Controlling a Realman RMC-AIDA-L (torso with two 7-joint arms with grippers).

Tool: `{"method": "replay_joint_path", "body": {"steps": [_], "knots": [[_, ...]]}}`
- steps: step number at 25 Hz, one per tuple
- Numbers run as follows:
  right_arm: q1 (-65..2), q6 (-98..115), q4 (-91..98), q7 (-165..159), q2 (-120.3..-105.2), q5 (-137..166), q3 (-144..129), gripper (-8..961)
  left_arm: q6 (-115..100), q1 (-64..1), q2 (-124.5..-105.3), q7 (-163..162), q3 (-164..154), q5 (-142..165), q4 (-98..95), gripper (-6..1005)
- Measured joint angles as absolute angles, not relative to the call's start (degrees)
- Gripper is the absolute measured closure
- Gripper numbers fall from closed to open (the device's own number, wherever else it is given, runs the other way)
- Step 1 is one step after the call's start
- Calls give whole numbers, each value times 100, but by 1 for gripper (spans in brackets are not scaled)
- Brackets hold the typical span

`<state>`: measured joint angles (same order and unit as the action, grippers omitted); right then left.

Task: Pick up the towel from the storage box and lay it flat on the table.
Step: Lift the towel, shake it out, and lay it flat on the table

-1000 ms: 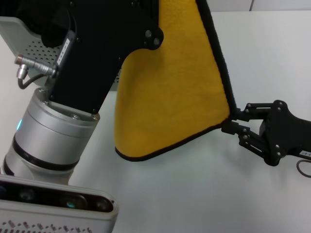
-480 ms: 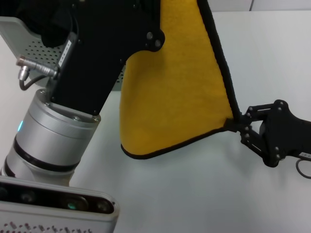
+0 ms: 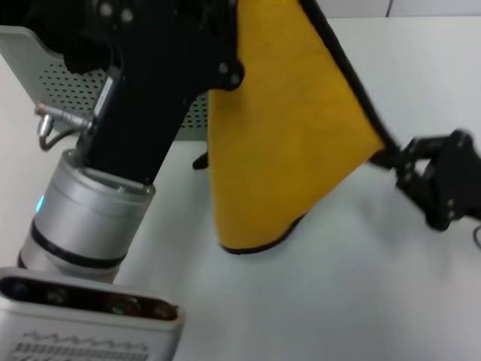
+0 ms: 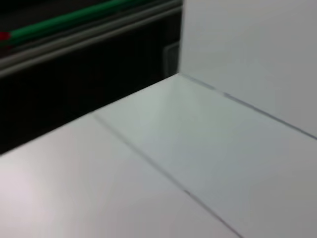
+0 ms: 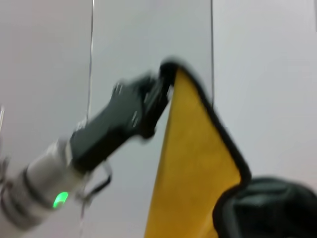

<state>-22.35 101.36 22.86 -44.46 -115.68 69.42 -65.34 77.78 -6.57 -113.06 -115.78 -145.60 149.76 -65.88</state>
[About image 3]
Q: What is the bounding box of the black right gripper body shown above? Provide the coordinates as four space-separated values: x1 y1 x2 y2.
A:
420 129 481 231

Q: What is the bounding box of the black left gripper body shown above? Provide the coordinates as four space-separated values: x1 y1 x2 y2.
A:
77 0 247 185

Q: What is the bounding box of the yellow towel with black edge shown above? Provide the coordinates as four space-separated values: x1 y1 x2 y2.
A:
192 0 400 256

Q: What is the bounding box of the green perforated storage box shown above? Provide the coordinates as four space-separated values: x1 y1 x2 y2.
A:
0 24 211 144

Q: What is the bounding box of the left wrist connector cable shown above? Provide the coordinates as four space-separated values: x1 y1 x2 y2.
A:
35 105 99 152

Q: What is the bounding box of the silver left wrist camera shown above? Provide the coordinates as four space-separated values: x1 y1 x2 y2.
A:
0 266 187 361

